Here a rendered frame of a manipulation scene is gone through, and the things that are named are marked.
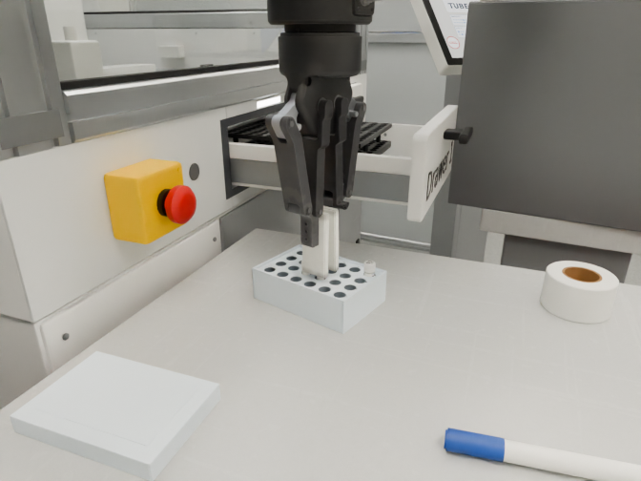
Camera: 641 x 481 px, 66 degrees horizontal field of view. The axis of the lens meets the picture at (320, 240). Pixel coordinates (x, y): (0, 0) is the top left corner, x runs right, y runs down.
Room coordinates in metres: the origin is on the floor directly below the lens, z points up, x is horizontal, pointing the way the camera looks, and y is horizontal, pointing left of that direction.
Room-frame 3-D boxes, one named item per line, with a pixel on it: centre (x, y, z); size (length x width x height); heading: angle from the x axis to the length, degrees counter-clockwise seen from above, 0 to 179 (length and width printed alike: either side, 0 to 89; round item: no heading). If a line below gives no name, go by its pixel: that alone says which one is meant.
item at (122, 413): (0.30, 0.16, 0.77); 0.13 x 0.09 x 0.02; 69
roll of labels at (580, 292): (0.47, -0.28, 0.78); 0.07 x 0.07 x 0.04
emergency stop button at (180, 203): (0.48, 0.15, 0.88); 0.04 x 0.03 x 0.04; 159
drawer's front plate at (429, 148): (0.71, -0.17, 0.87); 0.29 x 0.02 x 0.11; 159
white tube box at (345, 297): (0.49, 0.00, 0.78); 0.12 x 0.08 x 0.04; 53
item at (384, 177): (0.79, 0.02, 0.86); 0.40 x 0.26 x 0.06; 69
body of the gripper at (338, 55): (0.47, 0.00, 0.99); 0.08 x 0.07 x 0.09; 143
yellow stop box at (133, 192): (0.49, 0.18, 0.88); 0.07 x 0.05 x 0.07; 159
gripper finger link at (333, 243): (0.48, -0.01, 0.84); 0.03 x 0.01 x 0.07; 53
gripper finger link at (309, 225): (0.45, 0.02, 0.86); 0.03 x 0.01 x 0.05; 143
